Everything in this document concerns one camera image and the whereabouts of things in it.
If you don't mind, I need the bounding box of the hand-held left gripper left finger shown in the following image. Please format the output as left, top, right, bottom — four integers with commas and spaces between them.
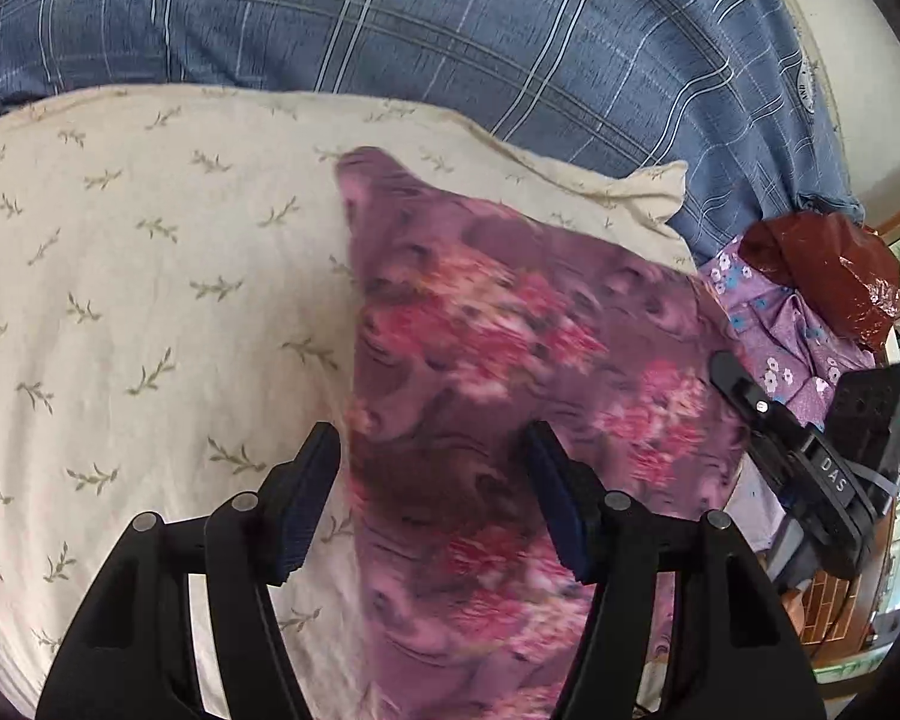
36, 421, 342, 720

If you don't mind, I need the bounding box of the purple flower-print cloth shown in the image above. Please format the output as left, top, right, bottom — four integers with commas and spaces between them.
701, 236, 882, 550

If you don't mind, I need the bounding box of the purple floral pillow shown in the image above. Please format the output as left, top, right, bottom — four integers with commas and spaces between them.
334, 146, 755, 720

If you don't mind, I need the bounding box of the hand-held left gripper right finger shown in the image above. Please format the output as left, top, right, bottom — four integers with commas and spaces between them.
521, 420, 826, 720

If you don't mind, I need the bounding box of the blue plaid quilt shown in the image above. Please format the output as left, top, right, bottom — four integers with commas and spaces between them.
0, 0, 865, 265

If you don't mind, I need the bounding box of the cream leaf-print pillow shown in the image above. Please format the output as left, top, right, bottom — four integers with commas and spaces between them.
0, 82, 695, 720

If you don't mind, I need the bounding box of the red plastic bag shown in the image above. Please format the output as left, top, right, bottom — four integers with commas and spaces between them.
741, 211, 900, 352

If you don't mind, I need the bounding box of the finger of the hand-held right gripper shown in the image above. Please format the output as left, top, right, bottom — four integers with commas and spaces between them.
709, 351, 800, 437

